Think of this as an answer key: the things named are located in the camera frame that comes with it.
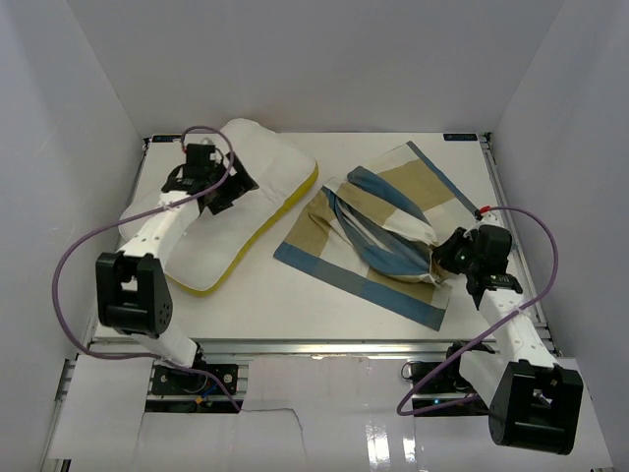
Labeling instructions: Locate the right blue corner label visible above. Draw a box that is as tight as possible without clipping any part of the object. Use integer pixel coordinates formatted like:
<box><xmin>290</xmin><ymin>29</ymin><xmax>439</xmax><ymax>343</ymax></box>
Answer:
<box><xmin>443</xmin><ymin>133</ymin><xmax>478</xmax><ymax>142</ymax></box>

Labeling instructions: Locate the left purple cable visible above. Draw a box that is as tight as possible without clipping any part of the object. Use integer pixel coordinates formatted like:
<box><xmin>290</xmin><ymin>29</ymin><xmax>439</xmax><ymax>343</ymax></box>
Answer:
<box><xmin>51</xmin><ymin>125</ymin><xmax>243</xmax><ymax>414</ymax></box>

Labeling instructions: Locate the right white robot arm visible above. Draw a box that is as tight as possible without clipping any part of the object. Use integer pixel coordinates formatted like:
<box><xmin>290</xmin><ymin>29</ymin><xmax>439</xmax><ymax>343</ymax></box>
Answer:
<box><xmin>433</xmin><ymin>224</ymin><xmax>584</xmax><ymax>455</ymax></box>

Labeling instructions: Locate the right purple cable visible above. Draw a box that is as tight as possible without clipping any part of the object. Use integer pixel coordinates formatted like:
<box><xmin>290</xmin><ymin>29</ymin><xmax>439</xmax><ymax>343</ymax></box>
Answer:
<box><xmin>395</xmin><ymin>206</ymin><xmax>559</xmax><ymax>419</ymax></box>

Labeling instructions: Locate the purple cable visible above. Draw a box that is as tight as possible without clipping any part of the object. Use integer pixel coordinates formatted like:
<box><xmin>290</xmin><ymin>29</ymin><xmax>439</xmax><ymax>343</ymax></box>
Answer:
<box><xmin>395</xmin><ymin>206</ymin><xmax>559</xmax><ymax>419</ymax></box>
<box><xmin>51</xmin><ymin>125</ymin><xmax>243</xmax><ymax>414</ymax></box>

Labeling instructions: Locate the checkered blue beige pillowcase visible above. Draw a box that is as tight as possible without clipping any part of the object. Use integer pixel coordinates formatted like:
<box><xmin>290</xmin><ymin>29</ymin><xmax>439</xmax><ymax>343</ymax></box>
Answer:
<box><xmin>274</xmin><ymin>142</ymin><xmax>477</xmax><ymax>330</ymax></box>

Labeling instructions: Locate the left blue corner label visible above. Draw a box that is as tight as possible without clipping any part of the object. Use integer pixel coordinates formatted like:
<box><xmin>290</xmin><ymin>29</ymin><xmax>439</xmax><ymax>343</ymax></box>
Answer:
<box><xmin>150</xmin><ymin>134</ymin><xmax>181</xmax><ymax>144</ymax></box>

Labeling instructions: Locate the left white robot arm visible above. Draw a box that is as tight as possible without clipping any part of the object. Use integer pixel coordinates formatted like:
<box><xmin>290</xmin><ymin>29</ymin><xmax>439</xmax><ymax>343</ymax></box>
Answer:
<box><xmin>95</xmin><ymin>144</ymin><xmax>257</xmax><ymax>392</ymax></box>

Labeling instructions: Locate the aluminium frame rail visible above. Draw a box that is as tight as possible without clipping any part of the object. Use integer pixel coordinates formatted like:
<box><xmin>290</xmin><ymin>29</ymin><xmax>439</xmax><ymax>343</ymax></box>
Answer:
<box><xmin>481</xmin><ymin>132</ymin><xmax>556</xmax><ymax>351</ymax></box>

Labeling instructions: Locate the white pillow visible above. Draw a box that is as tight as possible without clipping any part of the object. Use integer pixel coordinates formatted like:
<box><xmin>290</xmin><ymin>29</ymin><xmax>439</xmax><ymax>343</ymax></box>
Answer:
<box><xmin>122</xmin><ymin>118</ymin><xmax>318</xmax><ymax>295</ymax></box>

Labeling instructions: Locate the blue corner label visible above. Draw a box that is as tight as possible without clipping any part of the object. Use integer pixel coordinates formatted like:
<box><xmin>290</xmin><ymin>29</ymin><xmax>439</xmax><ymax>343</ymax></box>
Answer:
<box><xmin>443</xmin><ymin>133</ymin><xmax>478</xmax><ymax>142</ymax></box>
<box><xmin>150</xmin><ymin>134</ymin><xmax>181</xmax><ymax>144</ymax></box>

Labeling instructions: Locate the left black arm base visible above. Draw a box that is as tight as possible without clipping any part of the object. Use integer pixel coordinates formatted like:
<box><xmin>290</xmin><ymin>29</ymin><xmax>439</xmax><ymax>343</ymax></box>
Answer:
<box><xmin>149</xmin><ymin>364</ymin><xmax>239</xmax><ymax>396</ymax></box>

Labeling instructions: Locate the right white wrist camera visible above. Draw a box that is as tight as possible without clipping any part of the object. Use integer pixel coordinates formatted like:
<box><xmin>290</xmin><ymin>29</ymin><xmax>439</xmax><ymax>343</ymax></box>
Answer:
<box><xmin>475</xmin><ymin>206</ymin><xmax>503</xmax><ymax>227</ymax></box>

